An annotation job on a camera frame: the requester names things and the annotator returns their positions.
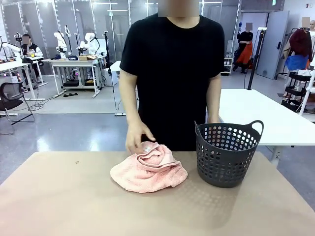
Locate person's right hand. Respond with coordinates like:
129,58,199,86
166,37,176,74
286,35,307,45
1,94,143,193
125,120,156,153

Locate pink terry towel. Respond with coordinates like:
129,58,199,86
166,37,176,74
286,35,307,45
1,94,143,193
110,141,189,194

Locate person's right forearm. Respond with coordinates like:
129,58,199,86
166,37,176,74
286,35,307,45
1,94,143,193
119,70,144,125

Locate person's left forearm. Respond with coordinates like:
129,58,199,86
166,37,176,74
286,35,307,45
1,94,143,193
206,72,221,125

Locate person's black t-shirt torso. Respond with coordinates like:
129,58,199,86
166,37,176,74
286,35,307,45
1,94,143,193
119,13,226,152

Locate narrow white table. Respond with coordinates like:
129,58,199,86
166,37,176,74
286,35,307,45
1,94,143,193
109,60,126,117

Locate dark grey perforated basket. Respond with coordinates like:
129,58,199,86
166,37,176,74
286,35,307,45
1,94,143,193
194,119,264,189

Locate white desk with robots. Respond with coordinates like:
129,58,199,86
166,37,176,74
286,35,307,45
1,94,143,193
48,58,103,98

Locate white shelf unit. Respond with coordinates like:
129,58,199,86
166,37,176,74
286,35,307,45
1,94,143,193
220,56,234,76

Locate large white table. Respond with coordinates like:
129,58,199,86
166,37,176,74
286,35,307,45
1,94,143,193
218,88,315,162

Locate black mesh office chair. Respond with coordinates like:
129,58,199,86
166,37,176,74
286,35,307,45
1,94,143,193
0,82,36,135

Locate orange garment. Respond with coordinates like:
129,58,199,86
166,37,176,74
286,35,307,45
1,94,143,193
236,43,253,70

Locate seated person in jacket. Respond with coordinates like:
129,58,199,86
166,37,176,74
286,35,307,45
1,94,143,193
20,33,44,86

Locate black tripod pole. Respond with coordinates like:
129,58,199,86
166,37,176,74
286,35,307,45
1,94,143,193
247,28,268,91

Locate white desk with seated person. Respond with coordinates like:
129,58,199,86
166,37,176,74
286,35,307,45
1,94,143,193
0,58,46,101

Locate standing person in black shirt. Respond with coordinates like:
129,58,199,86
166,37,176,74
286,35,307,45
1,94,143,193
236,22,254,74

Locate grey door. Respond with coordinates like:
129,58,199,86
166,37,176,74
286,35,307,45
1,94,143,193
255,11,290,80

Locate black utility cart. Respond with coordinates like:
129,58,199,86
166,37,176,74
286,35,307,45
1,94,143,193
281,72,312,113

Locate blue hanging garment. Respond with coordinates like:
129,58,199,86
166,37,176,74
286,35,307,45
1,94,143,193
285,54,310,72

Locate dark red hanging garment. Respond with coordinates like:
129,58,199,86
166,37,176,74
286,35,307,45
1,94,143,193
289,29,313,57

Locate black camera stand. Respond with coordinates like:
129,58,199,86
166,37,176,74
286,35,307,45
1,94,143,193
103,30,113,74

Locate white background robot with cables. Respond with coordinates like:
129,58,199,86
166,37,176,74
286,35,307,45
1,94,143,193
76,32,100,56

